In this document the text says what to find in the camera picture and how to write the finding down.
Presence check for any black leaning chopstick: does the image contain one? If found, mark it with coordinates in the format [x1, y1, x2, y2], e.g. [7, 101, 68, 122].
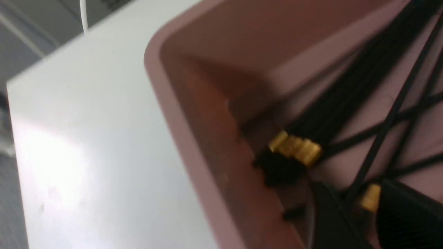
[320, 92, 443, 160]

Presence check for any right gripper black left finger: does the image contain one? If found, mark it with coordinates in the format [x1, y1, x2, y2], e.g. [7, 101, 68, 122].
[310, 182, 372, 249]

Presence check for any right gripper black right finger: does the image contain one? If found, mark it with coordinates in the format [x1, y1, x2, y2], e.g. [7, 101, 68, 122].
[376, 180, 443, 249]

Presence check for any pink plastic bin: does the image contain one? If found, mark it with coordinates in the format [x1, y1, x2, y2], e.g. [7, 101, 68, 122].
[144, 0, 443, 249]

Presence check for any white cable background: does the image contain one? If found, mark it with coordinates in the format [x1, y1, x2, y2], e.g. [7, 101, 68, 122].
[79, 0, 89, 33]

